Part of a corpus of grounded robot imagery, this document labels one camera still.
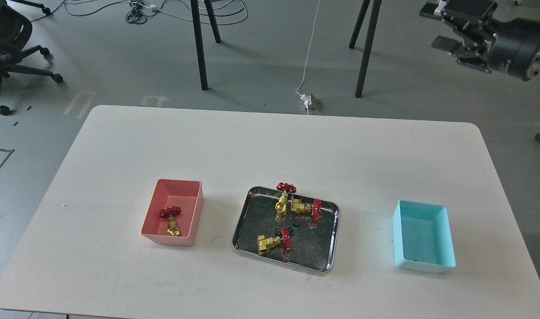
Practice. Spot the stainless steel tray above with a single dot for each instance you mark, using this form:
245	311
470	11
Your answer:
313	248

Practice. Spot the white power adapter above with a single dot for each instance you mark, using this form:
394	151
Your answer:
311	104

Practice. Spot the pink plastic box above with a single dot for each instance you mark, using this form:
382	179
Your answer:
188	195

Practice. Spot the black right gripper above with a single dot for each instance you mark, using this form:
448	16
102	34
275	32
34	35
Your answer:
511	48

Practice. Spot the brass valve red handwheel front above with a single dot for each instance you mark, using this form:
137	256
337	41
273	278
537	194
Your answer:
266	244

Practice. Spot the black table leg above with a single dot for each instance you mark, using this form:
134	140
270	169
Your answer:
199	39
375	11

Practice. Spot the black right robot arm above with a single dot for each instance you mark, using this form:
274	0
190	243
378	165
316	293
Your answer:
486	44

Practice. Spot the light blue plastic box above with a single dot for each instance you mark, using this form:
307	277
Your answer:
422	231

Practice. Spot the black office chair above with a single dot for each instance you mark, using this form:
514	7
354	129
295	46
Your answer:
15	32

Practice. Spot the brass valve red handwheel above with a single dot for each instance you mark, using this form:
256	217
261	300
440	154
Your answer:
170	213
314	210
266	244
281	205

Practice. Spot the upright brass valve red handwheel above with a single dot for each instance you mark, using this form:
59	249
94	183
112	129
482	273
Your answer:
281	205

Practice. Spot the black table leg left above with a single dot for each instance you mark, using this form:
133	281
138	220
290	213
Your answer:
199	39

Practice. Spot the black table leg right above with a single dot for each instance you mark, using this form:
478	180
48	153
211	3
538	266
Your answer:
375	11

